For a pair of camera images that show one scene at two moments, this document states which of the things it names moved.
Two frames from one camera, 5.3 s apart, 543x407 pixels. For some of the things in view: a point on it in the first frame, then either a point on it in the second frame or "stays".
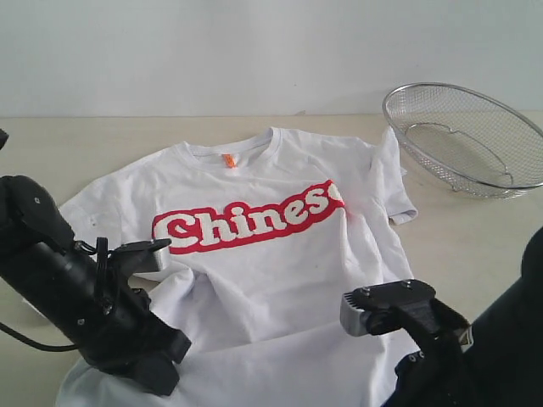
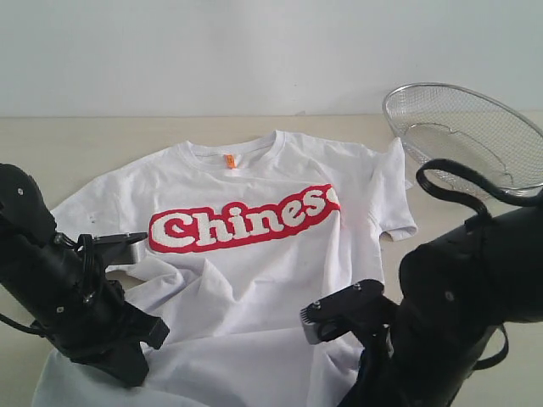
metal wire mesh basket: (472, 142) stays
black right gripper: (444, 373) to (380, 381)
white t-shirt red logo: (270, 231) stays
